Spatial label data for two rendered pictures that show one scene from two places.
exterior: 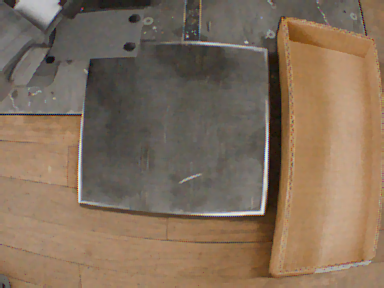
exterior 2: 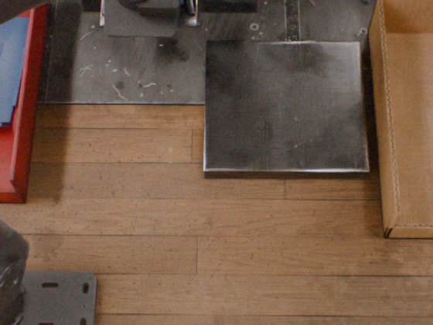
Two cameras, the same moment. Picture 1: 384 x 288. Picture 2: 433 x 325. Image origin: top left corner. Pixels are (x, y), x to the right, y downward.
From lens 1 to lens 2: 0.24 m
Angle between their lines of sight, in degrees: 12
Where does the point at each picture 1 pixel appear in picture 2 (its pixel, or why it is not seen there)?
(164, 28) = (269, 34)
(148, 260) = (269, 220)
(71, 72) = (187, 69)
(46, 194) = (165, 172)
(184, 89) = (291, 79)
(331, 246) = not seen: outside the picture
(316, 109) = (409, 89)
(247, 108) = (343, 90)
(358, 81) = not seen: outside the picture
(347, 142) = not seen: outside the picture
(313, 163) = (410, 132)
